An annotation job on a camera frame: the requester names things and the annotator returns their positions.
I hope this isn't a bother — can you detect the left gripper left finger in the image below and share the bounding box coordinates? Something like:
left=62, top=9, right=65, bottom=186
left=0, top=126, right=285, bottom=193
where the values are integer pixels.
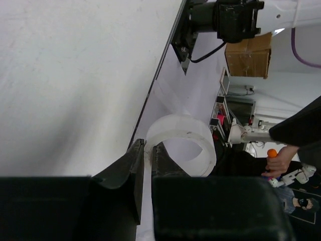
left=72, top=139, right=144, bottom=240

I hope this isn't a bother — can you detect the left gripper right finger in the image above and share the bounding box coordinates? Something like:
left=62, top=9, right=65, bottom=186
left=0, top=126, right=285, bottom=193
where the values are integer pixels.
left=151, top=145, right=189, bottom=177

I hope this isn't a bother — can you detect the white tape ring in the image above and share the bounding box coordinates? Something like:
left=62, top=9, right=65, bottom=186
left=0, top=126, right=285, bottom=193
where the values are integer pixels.
left=144, top=113, right=217, bottom=178

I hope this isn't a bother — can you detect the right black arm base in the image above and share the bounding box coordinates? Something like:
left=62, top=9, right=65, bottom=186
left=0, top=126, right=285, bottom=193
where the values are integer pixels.
left=171, top=1, right=226, bottom=73

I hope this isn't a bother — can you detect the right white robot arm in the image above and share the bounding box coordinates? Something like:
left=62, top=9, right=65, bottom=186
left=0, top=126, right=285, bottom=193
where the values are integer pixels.
left=188, top=0, right=320, bottom=43

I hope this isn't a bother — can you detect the person's dark sleeve forearm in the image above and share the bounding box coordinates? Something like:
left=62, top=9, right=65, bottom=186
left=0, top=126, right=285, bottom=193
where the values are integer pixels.
left=269, top=97, right=320, bottom=170

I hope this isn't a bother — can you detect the person's bare hand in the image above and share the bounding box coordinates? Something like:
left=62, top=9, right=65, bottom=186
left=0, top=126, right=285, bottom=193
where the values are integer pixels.
left=261, top=146, right=299, bottom=178

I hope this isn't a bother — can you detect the metal equipment rack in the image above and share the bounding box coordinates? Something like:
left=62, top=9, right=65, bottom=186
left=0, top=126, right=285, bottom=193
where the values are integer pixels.
left=209, top=67, right=256, bottom=145

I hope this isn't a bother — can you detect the brown cardboard box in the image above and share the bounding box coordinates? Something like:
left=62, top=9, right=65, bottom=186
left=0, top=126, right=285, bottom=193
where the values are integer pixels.
left=225, top=33, right=272, bottom=79

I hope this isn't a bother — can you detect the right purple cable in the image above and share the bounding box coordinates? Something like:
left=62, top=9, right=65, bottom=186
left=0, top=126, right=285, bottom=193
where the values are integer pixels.
left=290, top=27, right=321, bottom=68

